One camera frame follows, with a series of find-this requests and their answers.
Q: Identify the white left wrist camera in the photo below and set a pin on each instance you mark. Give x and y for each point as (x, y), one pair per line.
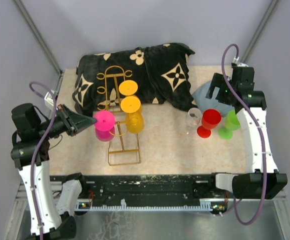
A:
(48, 100)

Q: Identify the pink plastic wine glass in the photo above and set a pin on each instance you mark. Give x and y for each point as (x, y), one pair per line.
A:
(104, 127)

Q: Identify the black patterned plush blanket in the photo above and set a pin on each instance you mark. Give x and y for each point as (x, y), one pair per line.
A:
(161, 73)

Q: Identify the red plastic wine glass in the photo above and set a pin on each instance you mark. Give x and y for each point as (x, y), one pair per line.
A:
(210, 119)

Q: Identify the grey cable duct strip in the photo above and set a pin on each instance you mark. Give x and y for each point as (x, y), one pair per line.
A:
(205, 205)

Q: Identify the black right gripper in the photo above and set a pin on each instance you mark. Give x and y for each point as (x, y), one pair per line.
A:
(218, 82)

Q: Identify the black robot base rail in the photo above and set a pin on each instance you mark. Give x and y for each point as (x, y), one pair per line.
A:
(151, 190)

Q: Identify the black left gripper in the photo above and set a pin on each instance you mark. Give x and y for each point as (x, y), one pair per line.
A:
(73, 122)

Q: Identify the orange plastic wine glass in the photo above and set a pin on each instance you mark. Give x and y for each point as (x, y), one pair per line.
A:
(128, 87)

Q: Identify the clear wine glass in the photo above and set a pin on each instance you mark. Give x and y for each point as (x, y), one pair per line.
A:
(193, 119)

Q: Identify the green plastic wine glass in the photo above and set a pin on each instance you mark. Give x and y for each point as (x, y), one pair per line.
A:
(231, 124)

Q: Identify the light blue denim cloth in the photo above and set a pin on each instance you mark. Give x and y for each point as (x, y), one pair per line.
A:
(204, 103)

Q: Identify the gold wire glass rack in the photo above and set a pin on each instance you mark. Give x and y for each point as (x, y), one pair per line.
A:
(124, 148)

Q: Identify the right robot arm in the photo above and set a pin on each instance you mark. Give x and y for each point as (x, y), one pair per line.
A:
(259, 157)

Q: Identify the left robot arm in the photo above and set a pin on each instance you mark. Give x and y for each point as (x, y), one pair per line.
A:
(50, 219)

